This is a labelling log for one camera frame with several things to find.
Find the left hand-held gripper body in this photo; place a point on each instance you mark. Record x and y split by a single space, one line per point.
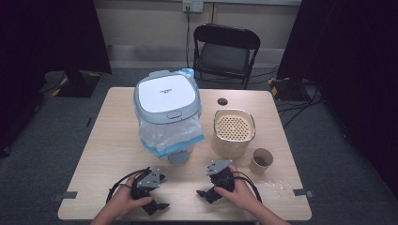
150 180

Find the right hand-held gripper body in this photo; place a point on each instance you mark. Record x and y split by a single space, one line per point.
222 179

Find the brown paper cup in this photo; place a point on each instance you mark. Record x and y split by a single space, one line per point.
257 170

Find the dark wet tea leaves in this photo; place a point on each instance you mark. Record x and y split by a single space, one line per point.
261 161

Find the beige strainer container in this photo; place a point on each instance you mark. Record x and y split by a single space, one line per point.
233 128

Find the grey lidded trash bin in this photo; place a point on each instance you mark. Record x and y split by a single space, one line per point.
167 97

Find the person's right hand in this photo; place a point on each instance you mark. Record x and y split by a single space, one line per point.
241 193

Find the person's left hand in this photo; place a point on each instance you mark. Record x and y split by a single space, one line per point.
125 200

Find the clear blue-edged bin bag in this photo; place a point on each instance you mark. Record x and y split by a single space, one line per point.
169 134

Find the wet liquid spill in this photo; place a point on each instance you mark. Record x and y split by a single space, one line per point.
277 187

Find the dark round table grommet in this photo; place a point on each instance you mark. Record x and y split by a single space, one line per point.
222 101

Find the grey tape strip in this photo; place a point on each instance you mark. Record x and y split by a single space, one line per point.
65 196
303 192

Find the small black floor stick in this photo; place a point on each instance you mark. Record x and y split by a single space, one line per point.
89 122

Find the black stand base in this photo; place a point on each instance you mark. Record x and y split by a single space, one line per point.
78 84
287 89

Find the black folding chair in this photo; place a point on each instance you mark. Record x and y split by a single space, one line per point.
223 57

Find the dark curtain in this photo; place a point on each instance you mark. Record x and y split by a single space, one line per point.
47 34
350 62

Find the white wall outlet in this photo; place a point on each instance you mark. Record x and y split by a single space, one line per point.
192 5

